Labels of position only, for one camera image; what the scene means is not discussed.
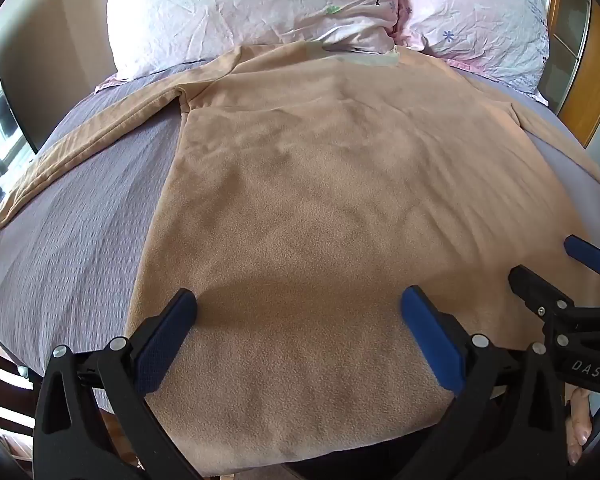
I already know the tan long-sleeved shirt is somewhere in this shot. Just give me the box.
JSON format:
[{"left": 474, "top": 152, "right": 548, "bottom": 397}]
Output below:
[{"left": 0, "top": 42, "right": 600, "bottom": 479}]

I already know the white floral pillow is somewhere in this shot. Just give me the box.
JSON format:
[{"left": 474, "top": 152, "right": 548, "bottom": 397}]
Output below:
[{"left": 95, "top": 0, "right": 406, "bottom": 95}]

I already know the wooden cabinet with glass door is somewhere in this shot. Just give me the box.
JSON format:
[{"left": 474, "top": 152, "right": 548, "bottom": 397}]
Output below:
[{"left": 545, "top": 0, "right": 600, "bottom": 150}]

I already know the grey-purple bed cover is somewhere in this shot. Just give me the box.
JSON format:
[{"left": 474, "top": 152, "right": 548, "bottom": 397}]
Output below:
[{"left": 0, "top": 62, "right": 600, "bottom": 378}]

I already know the person's right hand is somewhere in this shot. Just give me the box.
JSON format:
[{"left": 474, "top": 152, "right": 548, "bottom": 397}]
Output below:
[{"left": 564, "top": 387, "right": 600, "bottom": 467}]

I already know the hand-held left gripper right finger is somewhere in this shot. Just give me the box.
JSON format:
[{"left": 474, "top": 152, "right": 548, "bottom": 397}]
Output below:
[{"left": 395, "top": 285, "right": 568, "bottom": 480}]

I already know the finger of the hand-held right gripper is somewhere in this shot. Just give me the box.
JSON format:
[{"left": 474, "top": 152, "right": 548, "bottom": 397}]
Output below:
[
  {"left": 563, "top": 234, "right": 600, "bottom": 282},
  {"left": 509, "top": 264, "right": 577, "bottom": 319}
]

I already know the pink floral pillow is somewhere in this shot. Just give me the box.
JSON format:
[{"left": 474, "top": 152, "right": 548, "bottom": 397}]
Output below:
[{"left": 397, "top": 0, "right": 552, "bottom": 106}]

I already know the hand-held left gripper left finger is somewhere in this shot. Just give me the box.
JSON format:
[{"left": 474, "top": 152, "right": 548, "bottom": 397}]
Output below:
[{"left": 32, "top": 287, "right": 199, "bottom": 480}]

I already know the dark wooden bed frame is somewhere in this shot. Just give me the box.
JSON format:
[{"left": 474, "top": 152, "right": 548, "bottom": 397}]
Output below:
[{"left": 0, "top": 337, "right": 43, "bottom": 463}]

